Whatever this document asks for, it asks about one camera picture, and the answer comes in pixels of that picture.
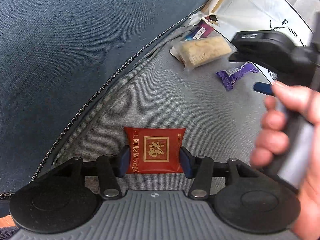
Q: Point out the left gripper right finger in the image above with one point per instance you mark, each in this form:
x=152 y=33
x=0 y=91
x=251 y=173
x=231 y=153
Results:
x=200 y=169

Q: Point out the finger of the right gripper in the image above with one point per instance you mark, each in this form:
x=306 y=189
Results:
x=263 y=88

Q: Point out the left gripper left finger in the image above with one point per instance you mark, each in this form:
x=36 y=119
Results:
x=110 y=167

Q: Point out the red square snack packet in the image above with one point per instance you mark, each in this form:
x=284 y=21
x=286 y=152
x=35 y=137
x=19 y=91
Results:
x=154 y=150

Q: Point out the right hand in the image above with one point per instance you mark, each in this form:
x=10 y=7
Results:
x=271 y=141

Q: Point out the purple chocolate bar wrapper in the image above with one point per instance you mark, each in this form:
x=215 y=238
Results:
x=231 y=76

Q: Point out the deer print pillow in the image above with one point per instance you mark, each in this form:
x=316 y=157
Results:
x=229 y=17

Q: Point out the white rice cracker pack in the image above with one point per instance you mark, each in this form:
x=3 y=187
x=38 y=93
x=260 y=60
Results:
x=195 y=53

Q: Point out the dark purple snack packet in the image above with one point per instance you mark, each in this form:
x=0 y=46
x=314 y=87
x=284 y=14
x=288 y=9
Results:
x=202 y=30

